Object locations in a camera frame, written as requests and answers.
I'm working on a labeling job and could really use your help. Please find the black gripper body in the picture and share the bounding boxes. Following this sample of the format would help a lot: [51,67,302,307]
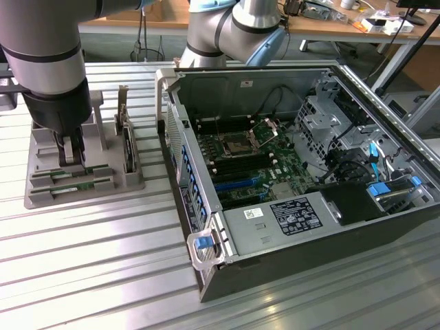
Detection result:
[22,85,94,135]

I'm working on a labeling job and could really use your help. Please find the silver disk bay cage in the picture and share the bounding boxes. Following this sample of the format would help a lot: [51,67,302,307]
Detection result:
[294,94,348,173]

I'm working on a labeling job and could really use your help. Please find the green RAM stick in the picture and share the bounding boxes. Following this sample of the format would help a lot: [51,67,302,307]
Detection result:
[50,182,96,195]
[50,165,108,179]

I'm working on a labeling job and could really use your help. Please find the grey power supply unit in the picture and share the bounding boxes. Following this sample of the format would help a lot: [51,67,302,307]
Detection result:
[222,191,342,259]

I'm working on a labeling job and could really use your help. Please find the CPU socket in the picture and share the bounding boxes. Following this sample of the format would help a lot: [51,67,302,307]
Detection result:
[219,132,254,160]

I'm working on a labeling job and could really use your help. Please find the cluttered wooden desk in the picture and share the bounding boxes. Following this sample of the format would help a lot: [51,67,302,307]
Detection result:
[287,0,440,91]

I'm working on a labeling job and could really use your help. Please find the grey equipment box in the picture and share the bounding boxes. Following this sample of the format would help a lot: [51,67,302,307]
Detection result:
[381,89,440,140]

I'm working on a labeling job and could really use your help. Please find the long black wire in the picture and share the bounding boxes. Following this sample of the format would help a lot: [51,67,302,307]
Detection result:
[253,85,294,120]

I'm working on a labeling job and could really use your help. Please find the aluminium profile rail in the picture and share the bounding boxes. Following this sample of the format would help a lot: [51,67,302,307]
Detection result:
[338,64,440,165]

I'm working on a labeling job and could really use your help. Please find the black plastic shroud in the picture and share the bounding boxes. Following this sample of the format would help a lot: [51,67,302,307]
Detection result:
[305,181,390,226]

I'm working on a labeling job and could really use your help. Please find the silver chipset heatsink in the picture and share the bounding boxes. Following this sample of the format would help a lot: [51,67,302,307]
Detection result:
[270,183,294,201]

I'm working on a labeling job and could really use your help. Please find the black tripod pole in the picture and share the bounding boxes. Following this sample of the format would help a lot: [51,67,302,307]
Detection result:
[373,13,440,99]

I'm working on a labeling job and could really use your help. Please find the grey desk device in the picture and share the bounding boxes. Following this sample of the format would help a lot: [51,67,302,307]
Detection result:
[302,5,333,21]

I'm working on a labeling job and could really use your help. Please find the long black expansion slot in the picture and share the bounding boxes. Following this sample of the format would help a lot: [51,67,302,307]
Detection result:
[212,170,250,184]
[219,191,262,208]

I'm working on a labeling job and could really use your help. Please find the open black PC case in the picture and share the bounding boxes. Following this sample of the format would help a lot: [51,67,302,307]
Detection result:
[154,65,440,303]

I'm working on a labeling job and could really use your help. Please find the blue expansion slot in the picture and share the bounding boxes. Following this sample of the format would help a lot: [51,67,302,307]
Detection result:
[214,177,254,193]

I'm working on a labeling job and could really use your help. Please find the white box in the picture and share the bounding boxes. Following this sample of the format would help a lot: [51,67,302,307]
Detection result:
[360,16,415,36]

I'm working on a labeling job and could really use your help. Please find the cardboard box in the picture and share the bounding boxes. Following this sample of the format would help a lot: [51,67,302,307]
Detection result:
[104,3,163,21]

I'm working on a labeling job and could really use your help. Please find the blue disk caddy handle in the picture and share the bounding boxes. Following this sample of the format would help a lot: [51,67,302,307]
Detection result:
[365,182,392,199]

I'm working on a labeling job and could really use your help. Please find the green Dell motherboard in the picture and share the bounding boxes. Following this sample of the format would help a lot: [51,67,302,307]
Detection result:
[195,115,316,210]

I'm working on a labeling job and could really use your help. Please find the blue data wire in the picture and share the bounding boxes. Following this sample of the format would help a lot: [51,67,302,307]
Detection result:
[368,142,380,182]

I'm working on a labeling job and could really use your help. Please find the black monitor with stand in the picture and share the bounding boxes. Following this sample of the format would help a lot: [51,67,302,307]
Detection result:
[395,0,440,25]

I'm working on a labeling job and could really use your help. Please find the grey parts rack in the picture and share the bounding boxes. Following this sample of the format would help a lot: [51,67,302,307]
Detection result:
[23,89,146,210]

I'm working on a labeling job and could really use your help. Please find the black RAM slot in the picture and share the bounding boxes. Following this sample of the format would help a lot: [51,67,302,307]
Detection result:
[210,151,271,164]
[195,119,254,128]
[195,115,254,124]
[214,162,277,176]
[212,158,275,172]
[197,122,256,131]
[211,154,272,168]

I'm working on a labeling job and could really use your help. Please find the black graphics card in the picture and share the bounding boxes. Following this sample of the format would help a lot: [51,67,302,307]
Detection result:
[115,85,138,173]

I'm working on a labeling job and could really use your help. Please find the metal socket cover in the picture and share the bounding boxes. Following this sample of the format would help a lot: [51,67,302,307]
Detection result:
[250,118,280,145]

